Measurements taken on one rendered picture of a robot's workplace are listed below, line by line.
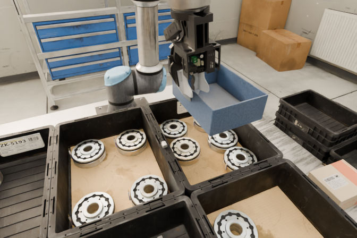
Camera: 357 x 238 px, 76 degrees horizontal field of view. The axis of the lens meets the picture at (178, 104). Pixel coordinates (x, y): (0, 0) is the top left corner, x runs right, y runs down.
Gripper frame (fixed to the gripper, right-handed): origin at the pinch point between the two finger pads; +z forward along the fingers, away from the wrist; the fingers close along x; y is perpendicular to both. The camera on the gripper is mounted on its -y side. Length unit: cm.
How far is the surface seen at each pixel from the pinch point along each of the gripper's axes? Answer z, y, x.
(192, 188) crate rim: 18.3, 11.6, -6.3
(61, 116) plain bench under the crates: 38, -67, -42
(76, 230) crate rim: 16.0, 10.9, -32.1
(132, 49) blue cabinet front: 64, -197, 24
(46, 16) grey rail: 16, -193, -44
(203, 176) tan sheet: 29.1, 3.2, 1.2
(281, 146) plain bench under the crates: 46, -5, 44
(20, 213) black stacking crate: 25, -6, -48
